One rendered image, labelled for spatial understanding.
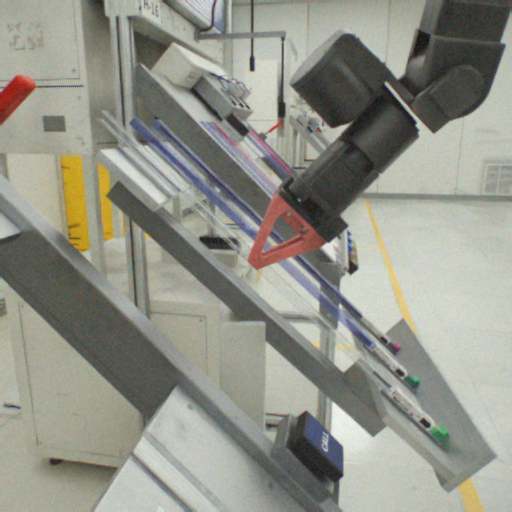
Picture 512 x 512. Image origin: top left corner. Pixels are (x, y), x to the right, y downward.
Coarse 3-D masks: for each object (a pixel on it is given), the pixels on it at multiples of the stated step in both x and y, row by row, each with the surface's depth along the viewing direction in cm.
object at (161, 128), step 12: (156, 120) 65; (168, 132) 66; (180, 144) 66; (192, 156) 66; (204, 168) 67; (216, 180) 67; (228, 192) 67; (240, 204) 68; (252, 216) 68; (276, 240) 69; (300, 264) 69; (312, 276) 70; (324, 288) 70; (348, 300) 71; (360, 312) 71; (396, 348) 72
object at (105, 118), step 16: (112, 128) 45; (128, 144) 46; (144, 160) 46; (160, 176) 46; (176, 176) 47; (176, 192) 46; (192, 208) 47; (208, 208) 48; (208, 224) 47; (224, 224) 48; (224, 240) 47; (240, 240) 48; (272, 272) 48; (288, 288) 48; (304, 304) 49; (320, 320) 49; (336, 336) 49; (352, 352) 50; (368, 368) 50; (384, 384) 50; (432, 432) 51
